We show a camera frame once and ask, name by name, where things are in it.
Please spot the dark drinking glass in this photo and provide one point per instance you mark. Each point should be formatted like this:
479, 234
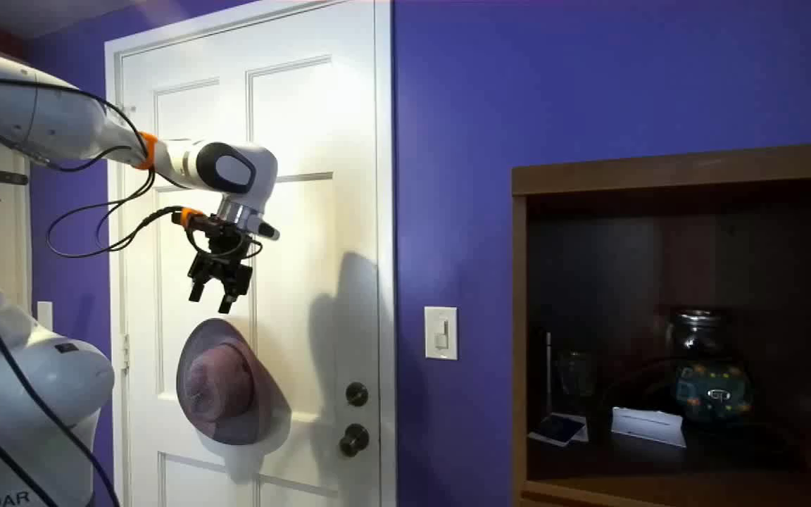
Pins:
575, 381

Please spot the brass door knob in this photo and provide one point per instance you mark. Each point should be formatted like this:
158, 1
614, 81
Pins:
352, 440
355, 396

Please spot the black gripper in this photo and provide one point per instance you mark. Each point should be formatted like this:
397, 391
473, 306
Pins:
224, 254

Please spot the purple woven brimmed hat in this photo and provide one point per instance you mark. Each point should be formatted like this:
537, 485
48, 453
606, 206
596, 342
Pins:
225, 385

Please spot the white panelled door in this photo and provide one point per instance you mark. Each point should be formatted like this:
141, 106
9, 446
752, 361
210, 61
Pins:
310, 123

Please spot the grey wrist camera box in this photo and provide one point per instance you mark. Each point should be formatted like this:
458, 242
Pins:
265, 229

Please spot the dark wooden cabinet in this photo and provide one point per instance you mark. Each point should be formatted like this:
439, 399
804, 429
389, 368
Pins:
669, 171

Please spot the white box on shelf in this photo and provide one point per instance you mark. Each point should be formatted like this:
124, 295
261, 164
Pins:
648, 426

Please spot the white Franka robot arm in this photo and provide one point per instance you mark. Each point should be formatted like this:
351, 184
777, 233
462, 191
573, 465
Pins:
30, 115

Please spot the white light switch plate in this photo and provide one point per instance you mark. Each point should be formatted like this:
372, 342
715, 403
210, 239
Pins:
439, 334

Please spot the painted glass jar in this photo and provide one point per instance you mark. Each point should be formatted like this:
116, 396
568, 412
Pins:
710, 385

